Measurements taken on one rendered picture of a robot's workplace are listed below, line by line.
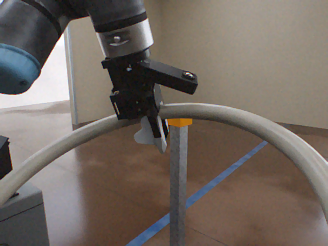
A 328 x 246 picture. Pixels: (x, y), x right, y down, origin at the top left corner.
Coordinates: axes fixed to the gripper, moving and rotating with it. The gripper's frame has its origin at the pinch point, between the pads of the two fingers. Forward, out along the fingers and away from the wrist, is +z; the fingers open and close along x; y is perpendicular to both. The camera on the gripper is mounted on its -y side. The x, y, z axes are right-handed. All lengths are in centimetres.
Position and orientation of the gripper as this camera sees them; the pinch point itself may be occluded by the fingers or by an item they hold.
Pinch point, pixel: (166, 140)
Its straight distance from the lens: 54.0
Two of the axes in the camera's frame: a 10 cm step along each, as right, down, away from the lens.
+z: 2.2, 8.3, 5.2
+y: -9.7, 1.4, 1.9
